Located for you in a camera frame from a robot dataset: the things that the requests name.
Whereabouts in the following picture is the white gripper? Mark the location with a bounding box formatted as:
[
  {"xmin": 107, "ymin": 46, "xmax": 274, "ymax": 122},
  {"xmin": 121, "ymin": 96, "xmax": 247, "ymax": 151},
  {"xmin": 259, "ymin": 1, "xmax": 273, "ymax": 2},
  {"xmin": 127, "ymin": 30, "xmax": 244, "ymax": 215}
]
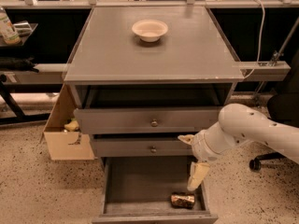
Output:
[{"xmin": 178, "ymin": 126, "xmax": 229, "ymax": 191}]

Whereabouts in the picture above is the orange soda can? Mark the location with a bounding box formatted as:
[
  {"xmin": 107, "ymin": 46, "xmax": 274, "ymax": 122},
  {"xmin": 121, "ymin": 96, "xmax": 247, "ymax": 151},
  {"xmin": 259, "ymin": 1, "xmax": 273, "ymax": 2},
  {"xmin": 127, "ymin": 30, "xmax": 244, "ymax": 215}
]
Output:
[{"xmin": 170, "ymin": 193, "xmax": 195, "ymax": 209}]

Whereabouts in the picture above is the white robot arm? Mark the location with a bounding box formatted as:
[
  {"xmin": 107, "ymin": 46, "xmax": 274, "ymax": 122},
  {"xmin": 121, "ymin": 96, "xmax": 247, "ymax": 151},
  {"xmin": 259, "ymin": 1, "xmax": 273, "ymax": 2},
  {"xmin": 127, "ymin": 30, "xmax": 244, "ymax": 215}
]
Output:
[{"xmin": 178, "ymin": 104, "xmax": 299, "ymax": 191}]

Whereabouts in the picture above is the grey bottom drawer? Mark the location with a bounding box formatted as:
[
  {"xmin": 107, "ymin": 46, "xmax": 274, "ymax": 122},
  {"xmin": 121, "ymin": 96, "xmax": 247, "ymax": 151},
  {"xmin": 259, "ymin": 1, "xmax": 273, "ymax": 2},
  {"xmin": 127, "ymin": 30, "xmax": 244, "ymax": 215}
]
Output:
[{"xmin": 93, "ymin": 156, "xmax": 218, "ymax": 224}]

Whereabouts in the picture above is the grey drawer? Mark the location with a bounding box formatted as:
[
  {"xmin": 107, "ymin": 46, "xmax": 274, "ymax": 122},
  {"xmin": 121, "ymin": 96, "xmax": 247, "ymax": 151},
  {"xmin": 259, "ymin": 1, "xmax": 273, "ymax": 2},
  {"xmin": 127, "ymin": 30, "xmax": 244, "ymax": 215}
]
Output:
[
  {"xmin": 73, "ymin": 87, "xmax": 232, "ymax": 135},
  {"xmin": 91, "ymin": 133, "xmax": 192, "ymax": 157},
  {"xmin": 93, "ymin": 156, "xmax": 218, "ymax": 224}
]

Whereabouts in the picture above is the grey drawer cabinet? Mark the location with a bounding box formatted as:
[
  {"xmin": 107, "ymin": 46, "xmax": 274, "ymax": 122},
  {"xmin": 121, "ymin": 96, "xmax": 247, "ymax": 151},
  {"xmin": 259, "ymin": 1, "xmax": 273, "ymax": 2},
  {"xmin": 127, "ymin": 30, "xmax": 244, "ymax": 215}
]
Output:
[{"xmin": 64, "ymin": 5, "xmax": 246, "ymax": 173}]

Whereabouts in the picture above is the grey middle drawer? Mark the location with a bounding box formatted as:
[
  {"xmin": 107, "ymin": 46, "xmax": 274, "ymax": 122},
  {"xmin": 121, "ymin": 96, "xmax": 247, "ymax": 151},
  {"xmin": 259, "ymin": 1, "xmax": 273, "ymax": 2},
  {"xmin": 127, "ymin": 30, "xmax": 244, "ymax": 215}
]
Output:
[{"xmin": 91, "ymin": 133, "xmax": 192, "ymax": 157}]

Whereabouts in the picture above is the grey top drawer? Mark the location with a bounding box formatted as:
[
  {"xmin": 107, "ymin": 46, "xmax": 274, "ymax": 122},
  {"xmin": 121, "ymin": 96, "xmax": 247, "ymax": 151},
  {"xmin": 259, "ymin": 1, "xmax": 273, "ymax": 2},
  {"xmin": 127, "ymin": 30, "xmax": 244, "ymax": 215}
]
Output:
[{"xmin": 73, "ymin": 87, "xmax": 232, "ymax": 135}]

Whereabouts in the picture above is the black office chair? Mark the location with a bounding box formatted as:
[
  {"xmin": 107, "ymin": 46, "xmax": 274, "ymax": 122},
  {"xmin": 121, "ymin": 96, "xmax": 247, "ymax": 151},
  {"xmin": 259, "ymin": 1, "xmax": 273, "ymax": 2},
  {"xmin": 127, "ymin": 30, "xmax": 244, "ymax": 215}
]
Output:
[{"xmin": 249, "ymin": 49, "xmax": 299, "ymax": 172}]

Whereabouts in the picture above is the yellow item in box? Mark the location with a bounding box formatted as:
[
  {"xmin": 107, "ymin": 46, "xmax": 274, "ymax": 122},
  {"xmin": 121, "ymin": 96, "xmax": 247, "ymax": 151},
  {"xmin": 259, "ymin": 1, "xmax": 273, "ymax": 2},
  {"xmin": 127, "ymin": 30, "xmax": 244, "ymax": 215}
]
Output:
[{"xmin": 64, "ymin": 119, "xmax": 79, "ymax": 132}]

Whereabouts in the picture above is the metal clamp rod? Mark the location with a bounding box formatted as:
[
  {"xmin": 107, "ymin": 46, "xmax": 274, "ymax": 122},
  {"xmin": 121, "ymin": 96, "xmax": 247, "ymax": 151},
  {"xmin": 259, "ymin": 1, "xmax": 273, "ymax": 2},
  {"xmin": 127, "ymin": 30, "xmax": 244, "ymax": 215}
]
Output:
[{"xmin": 268, "ymin": 17, "xmax": 299, "ymax": 66}]

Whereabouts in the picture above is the cardboard box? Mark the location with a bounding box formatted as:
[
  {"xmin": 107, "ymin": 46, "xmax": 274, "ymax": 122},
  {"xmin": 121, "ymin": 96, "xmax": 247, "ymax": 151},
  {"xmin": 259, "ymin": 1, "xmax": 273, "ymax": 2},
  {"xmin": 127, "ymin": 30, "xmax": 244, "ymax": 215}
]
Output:
[{"xmin": 43, "ymin": 85, "xmax": 94, "ymax": 161}]

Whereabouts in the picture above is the white bowl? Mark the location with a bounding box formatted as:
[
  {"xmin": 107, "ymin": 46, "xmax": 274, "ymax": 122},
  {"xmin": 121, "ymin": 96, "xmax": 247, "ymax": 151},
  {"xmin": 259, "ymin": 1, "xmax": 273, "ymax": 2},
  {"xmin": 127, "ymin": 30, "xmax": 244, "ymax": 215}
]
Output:
[{"xmin": 132, "ymin": 20, "xmax": 168, "ymax": 42}]

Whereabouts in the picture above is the black bag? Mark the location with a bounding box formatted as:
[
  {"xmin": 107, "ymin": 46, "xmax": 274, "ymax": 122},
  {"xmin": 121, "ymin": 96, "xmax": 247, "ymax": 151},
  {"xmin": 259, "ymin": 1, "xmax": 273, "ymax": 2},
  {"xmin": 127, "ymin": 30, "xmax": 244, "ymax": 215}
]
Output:
[{"xmin": 0, "ymin": 57, "xmax": 39, "ymax": 73}]

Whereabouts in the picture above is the dark side shelf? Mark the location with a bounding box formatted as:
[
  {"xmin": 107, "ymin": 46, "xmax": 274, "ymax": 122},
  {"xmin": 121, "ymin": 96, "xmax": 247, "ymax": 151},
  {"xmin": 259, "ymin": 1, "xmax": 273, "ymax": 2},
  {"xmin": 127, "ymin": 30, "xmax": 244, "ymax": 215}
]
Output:
[{"xmin": 0, "ymin": 23, "xmax": 38, "ymax": 48}]

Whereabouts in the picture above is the shiny foil packet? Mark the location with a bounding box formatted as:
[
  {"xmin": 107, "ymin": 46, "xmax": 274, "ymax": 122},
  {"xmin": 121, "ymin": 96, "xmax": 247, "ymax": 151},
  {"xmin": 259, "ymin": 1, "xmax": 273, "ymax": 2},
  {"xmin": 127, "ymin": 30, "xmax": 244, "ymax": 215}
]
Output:
[{"xmin": 14, "ymin": 21, "xmax": 33, "ymax": 36}]

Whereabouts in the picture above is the plastic bottle green label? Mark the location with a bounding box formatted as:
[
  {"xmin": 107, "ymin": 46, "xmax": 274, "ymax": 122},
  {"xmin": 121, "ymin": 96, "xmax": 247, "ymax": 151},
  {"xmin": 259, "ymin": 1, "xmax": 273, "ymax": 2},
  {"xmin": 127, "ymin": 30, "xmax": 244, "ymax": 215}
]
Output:
[{"xmin": 0, "ymin": 7, "xmax": 21, "ymax": 45}]

